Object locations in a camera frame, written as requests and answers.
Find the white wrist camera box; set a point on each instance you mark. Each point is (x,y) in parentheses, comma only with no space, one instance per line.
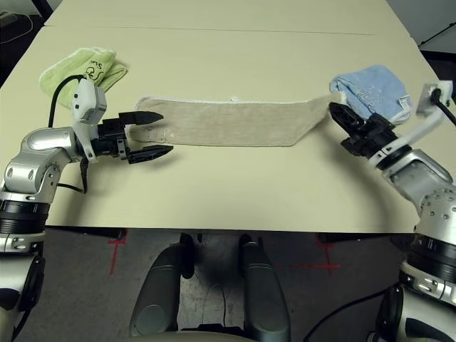
(85,99)
(424,103)

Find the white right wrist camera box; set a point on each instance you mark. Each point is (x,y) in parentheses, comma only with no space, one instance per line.
(424,103)

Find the side table with black frame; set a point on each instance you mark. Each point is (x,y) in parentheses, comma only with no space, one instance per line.
(42,7)

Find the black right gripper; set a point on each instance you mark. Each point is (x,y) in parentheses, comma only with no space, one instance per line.
(374,139)

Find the black tripod bar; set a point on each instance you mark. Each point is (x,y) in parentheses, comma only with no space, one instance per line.
(440,32)

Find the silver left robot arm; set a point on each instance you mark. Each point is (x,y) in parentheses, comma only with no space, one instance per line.
(39,142)

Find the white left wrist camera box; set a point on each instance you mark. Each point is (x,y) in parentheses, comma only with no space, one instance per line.
(85,99)

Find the beige towel with white trim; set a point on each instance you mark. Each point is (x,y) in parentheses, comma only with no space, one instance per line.
(231,121)

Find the grey right robot leg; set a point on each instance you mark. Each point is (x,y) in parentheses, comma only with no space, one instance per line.
(263,295)

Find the folded blue towel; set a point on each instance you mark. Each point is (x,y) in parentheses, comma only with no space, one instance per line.
(374,89)

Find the grey power adapter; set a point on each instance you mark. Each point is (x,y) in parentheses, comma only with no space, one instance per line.
(7,18)

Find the folded green towel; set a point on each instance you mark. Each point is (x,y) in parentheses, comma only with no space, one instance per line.
(71,62)

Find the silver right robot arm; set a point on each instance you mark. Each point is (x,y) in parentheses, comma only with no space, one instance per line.
(417,174)

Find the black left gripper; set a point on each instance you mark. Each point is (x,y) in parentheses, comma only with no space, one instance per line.
(107,142)

